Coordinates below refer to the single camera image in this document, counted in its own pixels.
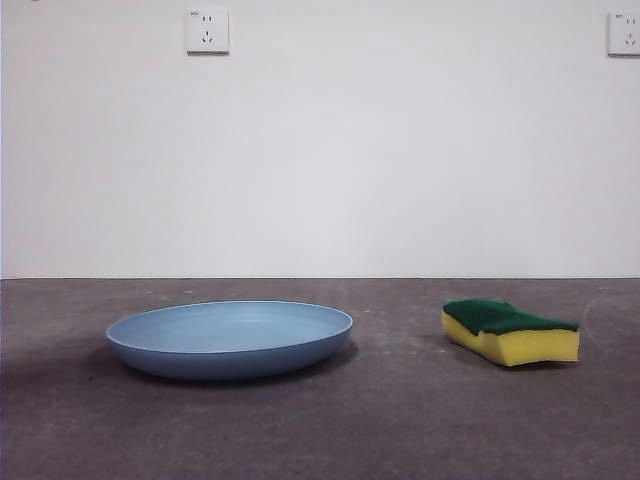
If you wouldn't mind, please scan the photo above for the light blue round plate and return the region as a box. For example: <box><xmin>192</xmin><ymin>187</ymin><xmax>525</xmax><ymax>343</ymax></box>
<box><xmin>104</xmin><ymin>299</ymin><xmax>354</xmax><ymax>381</ymax></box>

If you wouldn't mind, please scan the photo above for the yellow sponge with green scourer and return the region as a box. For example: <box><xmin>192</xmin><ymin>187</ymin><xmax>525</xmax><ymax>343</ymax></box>
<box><xmin>441</xmin><ymin>298</ymin><xmax>581</xmax><ymax>369</ymax></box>

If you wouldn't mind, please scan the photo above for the white wall socket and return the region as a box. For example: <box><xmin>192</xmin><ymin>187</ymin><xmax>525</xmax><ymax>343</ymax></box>
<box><xmin>185</xmin><ymin>7</ymin><xmax>231</xmax><ymax>56</ymax></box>
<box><xmin>607</xmin><ymin>11</ymin><xmax>640</xmax><ymax>57</ymax></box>

